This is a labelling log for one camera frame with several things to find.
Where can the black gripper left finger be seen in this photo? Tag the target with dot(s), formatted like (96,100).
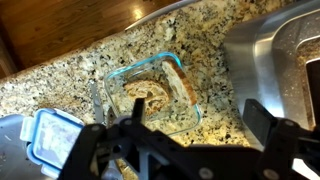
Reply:
(138,113)

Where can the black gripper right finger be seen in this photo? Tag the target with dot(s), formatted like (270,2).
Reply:
(259,123)

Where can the bread slice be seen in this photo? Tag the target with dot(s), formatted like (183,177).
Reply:
(156,97)
(179,83)

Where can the flat bread slice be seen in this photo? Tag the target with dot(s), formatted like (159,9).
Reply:
(156,97)

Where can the stainless steel toaster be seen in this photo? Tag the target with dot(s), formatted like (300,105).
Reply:
(263,65)

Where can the clear glass container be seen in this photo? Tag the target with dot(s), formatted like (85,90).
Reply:
(170,102)

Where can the metal knife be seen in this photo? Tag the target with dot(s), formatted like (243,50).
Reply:
(97,106)

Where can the blue container lid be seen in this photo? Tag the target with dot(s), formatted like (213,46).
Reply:
(51,134)

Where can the stainless steel sink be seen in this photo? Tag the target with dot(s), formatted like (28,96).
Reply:
(14,163)

